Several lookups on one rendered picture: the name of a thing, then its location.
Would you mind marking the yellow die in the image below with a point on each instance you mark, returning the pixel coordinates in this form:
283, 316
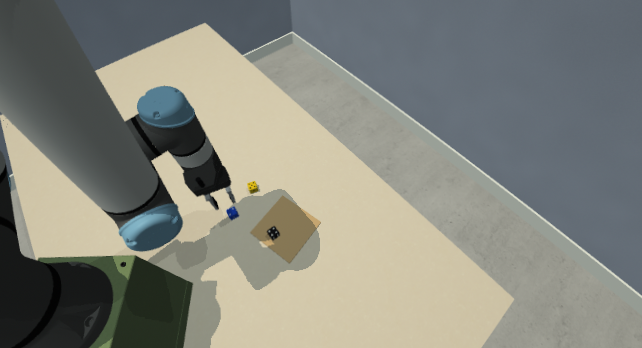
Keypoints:
252, 186

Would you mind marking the tan square mat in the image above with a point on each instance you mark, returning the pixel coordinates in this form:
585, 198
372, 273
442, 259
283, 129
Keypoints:
294, 224

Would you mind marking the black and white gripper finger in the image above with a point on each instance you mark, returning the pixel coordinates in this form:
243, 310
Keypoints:
211, 199
231, 196

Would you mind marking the black die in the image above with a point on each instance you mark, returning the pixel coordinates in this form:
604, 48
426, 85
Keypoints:
273, 233

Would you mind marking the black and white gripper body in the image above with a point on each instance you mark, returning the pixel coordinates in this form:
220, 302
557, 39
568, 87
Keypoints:
204, 178

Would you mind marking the blue die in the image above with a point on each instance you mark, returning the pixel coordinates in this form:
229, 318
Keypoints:
232, 213

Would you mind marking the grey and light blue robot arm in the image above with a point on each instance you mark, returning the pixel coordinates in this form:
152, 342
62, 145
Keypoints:
51, 93

